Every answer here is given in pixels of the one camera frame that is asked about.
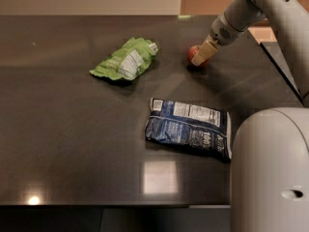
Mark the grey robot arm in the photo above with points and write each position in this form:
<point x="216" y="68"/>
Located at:
<point x="270" y="165"/>

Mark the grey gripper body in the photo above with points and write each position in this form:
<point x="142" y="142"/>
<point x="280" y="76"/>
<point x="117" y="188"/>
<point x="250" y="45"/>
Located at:
<point x="221" y="30"/>

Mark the green chip bag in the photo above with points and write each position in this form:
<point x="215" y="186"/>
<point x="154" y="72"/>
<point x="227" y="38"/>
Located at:
<point x="129" y="61"/>

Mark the blue chip bag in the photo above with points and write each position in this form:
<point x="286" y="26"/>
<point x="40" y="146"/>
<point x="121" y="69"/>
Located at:
<point x="206" y="130"/>

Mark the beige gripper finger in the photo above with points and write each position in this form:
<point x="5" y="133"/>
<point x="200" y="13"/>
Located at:
<point x="204" y="51"/>

